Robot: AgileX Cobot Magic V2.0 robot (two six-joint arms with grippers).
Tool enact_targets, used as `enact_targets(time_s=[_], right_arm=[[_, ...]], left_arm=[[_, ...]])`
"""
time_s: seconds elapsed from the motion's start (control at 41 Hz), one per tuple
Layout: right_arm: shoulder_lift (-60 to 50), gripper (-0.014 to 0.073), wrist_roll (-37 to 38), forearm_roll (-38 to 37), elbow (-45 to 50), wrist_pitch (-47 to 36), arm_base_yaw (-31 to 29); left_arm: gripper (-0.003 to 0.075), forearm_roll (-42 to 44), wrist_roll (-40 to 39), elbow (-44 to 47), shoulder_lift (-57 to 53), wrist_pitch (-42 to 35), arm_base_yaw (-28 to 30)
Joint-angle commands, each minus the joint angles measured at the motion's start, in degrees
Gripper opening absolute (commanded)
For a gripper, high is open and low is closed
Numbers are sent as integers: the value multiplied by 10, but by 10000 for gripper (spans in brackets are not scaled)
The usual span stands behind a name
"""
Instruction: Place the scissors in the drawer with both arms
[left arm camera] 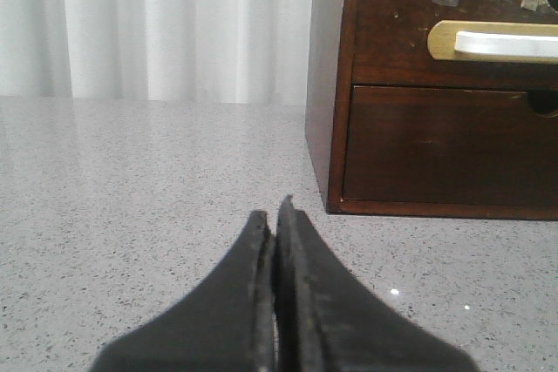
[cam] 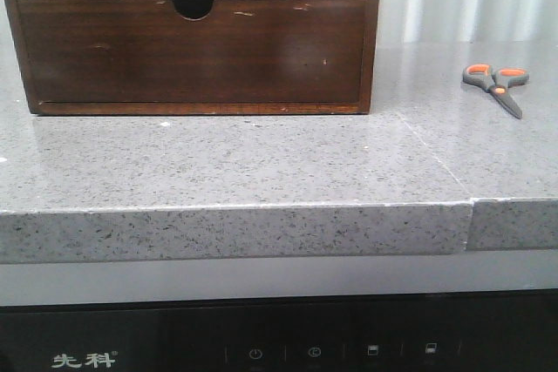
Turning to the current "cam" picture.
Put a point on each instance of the grey orange scissors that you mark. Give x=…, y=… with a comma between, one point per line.
x=497, y=83

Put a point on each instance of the dark wooden drawer cabinet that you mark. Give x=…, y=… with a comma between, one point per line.
x=194, y=10

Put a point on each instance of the dark wooden lower drawer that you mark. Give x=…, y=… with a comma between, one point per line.
x=242, y=51

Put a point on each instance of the black appliance control panel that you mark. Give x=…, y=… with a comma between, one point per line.
x=479, y=331

